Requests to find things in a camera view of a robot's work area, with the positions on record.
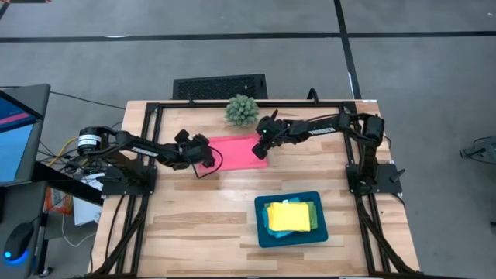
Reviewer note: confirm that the black metal table frame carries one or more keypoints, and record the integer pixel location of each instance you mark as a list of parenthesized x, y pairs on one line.
[(290, 104)]

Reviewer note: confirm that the green potted plant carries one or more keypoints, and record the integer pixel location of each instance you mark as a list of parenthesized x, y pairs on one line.
[(242, 111)]

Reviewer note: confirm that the yellow microfiber towel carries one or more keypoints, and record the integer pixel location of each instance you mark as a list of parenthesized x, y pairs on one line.
[(290, 217)]

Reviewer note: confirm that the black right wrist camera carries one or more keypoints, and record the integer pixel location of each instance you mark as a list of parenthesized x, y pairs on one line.
[(260, 151)]

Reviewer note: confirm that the white paper sheet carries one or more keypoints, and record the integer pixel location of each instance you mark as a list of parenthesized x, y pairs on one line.
[(85, 211)]

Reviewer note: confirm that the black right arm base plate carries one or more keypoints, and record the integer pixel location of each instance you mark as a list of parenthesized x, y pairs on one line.
[(389, 182)]

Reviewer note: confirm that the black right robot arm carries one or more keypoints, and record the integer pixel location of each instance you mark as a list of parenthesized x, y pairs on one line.
[(348, 128)]

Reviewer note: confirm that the grey computer monitor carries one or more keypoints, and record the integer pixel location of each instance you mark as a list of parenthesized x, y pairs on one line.
[(15, 147)]

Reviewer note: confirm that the grey side desk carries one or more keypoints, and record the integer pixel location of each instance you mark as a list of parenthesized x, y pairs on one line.
[(15, 209)]

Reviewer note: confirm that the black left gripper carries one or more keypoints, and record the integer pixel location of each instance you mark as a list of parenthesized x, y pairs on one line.
[(195, 151)]

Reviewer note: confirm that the pink microfiber towel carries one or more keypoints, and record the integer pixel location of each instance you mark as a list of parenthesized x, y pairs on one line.
[(240, 153)]

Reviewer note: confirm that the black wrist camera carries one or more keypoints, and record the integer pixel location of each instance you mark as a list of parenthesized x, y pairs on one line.
[(182, 136), (260, 151)]

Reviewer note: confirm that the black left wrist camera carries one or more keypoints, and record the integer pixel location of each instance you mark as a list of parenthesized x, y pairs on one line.
[(182, 136)]

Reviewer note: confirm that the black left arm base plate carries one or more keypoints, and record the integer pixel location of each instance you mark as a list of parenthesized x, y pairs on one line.
[(116, 186)]

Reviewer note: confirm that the black computer mouse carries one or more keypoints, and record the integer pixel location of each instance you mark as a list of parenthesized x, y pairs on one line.
[(16, 242)]

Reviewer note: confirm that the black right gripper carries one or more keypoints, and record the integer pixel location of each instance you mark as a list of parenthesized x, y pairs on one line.
[(273, 133)]

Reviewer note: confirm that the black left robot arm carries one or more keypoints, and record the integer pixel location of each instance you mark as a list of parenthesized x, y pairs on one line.
[(135, 149)]

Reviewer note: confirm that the orange packet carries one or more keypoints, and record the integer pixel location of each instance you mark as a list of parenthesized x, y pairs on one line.
[(58, 201)]

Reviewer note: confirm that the black frame clamp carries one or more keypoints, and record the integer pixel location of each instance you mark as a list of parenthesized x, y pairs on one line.
[(313, 90)]

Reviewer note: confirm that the teal plastic bin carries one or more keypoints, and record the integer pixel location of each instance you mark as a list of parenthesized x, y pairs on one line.
[(263, 240)]

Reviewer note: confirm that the green microfiber towel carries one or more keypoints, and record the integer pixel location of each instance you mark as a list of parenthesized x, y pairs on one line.
[(314, 217)]

